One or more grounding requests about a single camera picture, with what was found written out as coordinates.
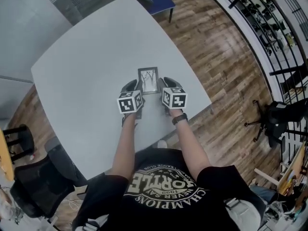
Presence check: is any blue seat chair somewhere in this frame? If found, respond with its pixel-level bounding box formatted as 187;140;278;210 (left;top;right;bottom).
121;0;177;24

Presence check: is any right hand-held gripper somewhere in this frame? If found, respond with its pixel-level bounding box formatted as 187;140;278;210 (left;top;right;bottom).
157;77;188;111

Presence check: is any black printed T-shirt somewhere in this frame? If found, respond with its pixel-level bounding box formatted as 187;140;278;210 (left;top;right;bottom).
71;148;267;231

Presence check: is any person's left forearm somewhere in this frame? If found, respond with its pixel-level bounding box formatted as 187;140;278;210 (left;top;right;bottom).
111;113;138;178

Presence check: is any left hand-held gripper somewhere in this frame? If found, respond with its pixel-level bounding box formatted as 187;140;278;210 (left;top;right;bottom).
116;79;145;120

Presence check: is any black metal railing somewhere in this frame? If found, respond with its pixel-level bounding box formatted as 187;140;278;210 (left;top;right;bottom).
215;0;308;139

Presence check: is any white shoulder strap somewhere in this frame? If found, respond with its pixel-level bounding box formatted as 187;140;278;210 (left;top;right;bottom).
82;219;102;231
224;197;266;231

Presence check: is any wooden table with white legs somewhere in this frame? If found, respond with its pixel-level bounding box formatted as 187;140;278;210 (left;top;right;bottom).
254;140;308;202

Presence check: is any black wristwatch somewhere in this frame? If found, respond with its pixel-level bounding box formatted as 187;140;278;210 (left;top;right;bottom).
171;112;189;125

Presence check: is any black framed tree picture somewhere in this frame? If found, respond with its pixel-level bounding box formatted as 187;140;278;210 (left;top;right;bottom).
137;66;160;96

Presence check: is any black mesh office chair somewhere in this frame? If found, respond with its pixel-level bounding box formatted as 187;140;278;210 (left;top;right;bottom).
9;136;89;220

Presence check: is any person's right forearm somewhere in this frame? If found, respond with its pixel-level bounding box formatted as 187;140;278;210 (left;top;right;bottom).
169;109;212;180

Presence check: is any white square table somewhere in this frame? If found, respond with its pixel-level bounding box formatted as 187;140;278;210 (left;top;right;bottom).
30;0;213;181

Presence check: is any black swivel chair with headrest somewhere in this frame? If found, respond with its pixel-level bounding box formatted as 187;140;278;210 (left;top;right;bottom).
244;98;308;149

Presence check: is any black stool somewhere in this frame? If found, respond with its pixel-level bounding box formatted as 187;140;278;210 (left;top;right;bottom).
2;124;36;165

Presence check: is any round wooden table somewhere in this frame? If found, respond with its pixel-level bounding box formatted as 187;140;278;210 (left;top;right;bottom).
0;127;15;181

